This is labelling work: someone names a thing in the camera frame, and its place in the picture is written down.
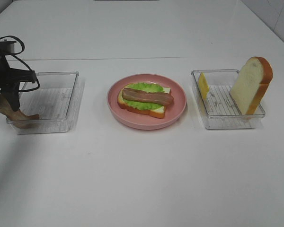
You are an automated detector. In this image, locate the right clear plastic tray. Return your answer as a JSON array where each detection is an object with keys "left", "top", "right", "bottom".
[{"left": 191, "top": 69, "right": 266, "bottom": 130}]

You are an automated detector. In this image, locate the clear plastic tray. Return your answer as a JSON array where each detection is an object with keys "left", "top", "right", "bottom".
[
  {"left": 6, "top": 71, "right": 85, "bottom": 134},
  {"left": 191, "top": 69, "right": 266, "bottom": 130}
]

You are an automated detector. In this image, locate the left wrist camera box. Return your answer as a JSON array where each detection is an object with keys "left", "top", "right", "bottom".
[{"left": 0, "top": 40, "right": 16, "bottom": 53}]

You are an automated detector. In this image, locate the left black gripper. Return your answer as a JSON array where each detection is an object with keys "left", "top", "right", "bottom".
[{"left": 0, "top": 50, "right": 37, "bottom": 112}]

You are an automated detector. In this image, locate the yellow cheese slice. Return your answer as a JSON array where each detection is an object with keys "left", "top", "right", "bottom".
[{"left": 197, "top": 72, "right": 209, "bottom": 101}]

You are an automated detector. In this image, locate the long bacon strip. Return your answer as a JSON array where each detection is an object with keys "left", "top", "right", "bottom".
[{"left": 0, "top": 95, "right": 40, "bottom": 121}]

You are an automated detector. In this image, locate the pink round plate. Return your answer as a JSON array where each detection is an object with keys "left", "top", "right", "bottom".
[{"left": 107, "top": 74, "right": 186, "bottom": 130}]

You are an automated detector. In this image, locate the left clear plastic tray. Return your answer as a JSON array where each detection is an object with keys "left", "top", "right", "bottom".
[{"left": 6, "top": 71, "right": 85, "bottom": 134}]

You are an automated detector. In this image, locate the bread slice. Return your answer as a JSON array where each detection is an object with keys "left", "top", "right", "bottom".
[
  {"left": 230, "top": 56, "right": 273, "bottom": 115},
  {"left": 117, "top": 87, "right": 171, "bottom": 119}
]

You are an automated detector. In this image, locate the green lettuce leaf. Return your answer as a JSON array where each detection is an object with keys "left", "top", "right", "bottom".
[{"left": 118, "top": 82, "right": 170, "bottom": 110}]

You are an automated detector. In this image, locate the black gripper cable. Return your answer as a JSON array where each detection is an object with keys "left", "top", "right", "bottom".
[{"left": 0, "top": 35, "right": 41, "bottom": 93}]

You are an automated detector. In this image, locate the short bacon strip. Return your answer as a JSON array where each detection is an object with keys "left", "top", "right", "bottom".
[{"left": 122, "top": 87, "right": 174, "bottom": 106}]

